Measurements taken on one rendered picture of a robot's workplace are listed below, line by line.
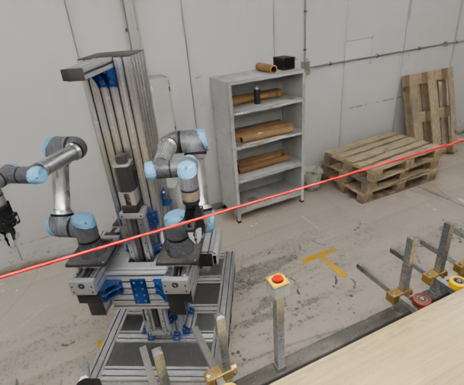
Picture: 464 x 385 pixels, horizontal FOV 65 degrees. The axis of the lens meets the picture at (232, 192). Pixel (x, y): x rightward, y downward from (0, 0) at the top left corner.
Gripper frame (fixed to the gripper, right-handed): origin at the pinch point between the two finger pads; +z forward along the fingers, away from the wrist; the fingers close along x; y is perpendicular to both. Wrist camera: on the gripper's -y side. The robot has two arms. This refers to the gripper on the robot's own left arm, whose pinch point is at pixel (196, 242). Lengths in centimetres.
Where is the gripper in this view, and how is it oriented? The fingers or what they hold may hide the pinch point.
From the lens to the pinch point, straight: 156.9
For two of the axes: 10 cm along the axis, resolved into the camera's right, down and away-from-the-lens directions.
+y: 0.7, -4.6, 8.8
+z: 0.8, 8.8, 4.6
